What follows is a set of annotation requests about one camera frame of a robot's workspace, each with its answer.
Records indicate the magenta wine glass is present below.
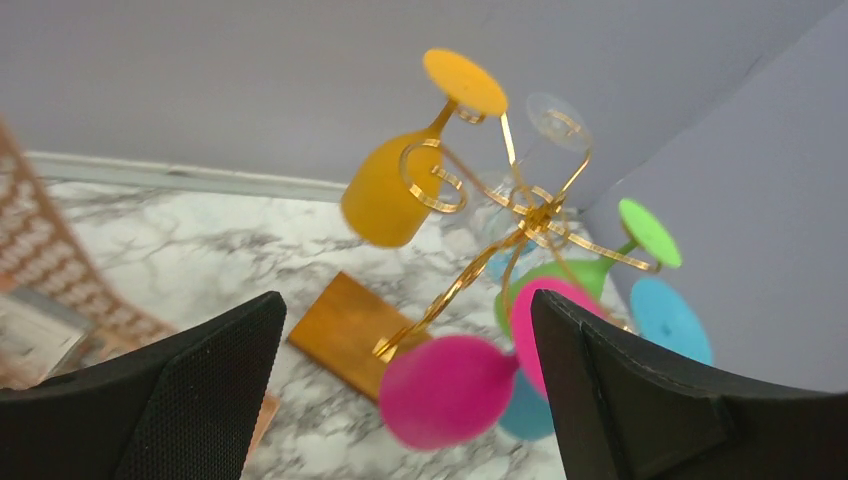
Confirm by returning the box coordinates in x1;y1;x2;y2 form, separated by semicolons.
377;277;603;451

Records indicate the blue wine glass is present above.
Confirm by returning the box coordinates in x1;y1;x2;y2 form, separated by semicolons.
498;276;714;441

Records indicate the small card box in organizer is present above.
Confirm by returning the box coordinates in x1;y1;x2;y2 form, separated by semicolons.
1;282;92;390

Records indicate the pink plastic desk organizer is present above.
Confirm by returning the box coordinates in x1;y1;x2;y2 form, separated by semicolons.
1;134;267;457

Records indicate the green wine glass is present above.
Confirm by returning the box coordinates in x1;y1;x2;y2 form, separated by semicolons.
507;198;683;307

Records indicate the yellow wine glass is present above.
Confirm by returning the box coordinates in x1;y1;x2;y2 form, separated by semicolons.
340;48;508;249

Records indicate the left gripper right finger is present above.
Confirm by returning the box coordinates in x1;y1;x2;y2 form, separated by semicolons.
531;290;847;479

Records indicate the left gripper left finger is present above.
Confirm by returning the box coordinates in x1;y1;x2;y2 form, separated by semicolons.
1;291;287;479

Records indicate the clear wine glass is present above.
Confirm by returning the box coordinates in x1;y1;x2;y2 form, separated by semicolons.
470;92;592;283

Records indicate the gold wine glass rack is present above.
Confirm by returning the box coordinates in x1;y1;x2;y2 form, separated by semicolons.
287;105;664;404

